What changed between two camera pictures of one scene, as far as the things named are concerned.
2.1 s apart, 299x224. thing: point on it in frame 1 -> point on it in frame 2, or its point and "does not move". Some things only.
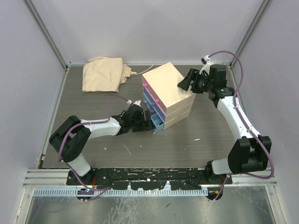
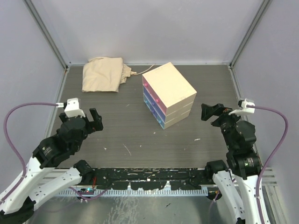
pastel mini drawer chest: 167,103 does not move
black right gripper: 193,75 -> 207,110
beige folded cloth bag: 104,74 does not move
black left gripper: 146,124 -> 97,124
